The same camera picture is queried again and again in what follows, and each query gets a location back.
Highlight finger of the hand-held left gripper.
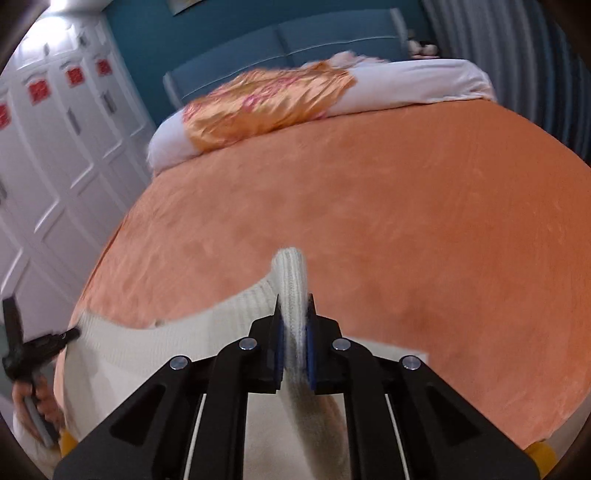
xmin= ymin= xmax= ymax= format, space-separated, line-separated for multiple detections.
xmin=22 ymin=327 xmax=80 ymax=360

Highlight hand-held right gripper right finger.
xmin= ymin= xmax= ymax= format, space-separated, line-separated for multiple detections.
xmin=305 ymin=293 xmax=541 ymax=480

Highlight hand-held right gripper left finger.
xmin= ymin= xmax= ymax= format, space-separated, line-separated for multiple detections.
xmin=53 ymin=295 xmax=283 ymax=480

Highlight cream knit cardigan red buttons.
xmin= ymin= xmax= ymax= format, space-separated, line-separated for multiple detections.
xmin=60 ymin=247 xmax=431 ymax=480

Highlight person's left hand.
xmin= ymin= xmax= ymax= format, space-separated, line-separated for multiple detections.
xmin=11 ymin=375 xmax=65 ymax=445

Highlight white panelled wardrobe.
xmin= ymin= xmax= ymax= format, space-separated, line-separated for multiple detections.
xmin=0 ymin=16 xmax=158 ymax=333

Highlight orange plush blanket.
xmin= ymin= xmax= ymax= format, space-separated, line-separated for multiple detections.
xmin=69 ymin=99 xmax=591 ymax=457

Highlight orange floral satin pillow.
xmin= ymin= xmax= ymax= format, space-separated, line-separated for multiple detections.
xmin=182 ymin=61 xmax=359 ymax=153

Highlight white pillow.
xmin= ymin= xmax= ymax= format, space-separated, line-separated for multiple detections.
xmin=147 ymin=52 xmax=498 ymax=177

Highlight blue upholstered headboard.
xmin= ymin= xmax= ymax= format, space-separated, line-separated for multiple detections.
xmin=163 ymin=7 xmax=413 ymax=114

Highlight small plush toy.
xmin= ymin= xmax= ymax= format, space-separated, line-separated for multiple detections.
xmin=406 ymin=39 xmax=439 ymax=60

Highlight grey curtain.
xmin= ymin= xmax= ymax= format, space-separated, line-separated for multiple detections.
xmin=419 ymin=0 xmax=591 ymax=163

